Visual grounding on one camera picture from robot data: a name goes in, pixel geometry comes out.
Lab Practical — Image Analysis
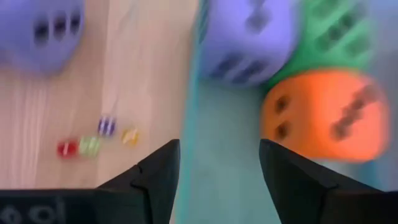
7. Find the teal translucent plastic bin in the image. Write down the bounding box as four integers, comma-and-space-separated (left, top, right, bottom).
174, 0, 398, 224

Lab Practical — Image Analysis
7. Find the orange foam die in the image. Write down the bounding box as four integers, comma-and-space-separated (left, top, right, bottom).
260, 70, 391, 162

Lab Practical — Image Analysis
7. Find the small green translucent die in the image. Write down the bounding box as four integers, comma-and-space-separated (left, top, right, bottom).
78, 136, 101, 157

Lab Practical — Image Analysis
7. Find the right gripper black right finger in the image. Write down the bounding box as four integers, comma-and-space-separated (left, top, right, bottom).
259, 139, 398, 224

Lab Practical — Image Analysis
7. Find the small red translucent die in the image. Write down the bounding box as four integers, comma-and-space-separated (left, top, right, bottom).
57, 139, 78, 159

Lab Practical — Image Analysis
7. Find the small purple translucent die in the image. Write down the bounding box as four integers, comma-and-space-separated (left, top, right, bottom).
98, 116, 116, 137

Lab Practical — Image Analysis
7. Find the small yellow translucent die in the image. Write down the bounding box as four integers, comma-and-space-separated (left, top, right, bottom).
121, 128, 140, 146

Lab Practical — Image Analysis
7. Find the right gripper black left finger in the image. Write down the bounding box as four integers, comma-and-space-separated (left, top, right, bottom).
93, 139, 181, 224

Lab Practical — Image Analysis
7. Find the green foam die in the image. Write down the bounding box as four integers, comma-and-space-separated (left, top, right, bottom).
267, 0, 377, 91

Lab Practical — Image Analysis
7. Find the purple foam die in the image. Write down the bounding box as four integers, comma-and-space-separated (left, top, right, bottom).
198, 0, 301, 86
0, 0, 85, 75

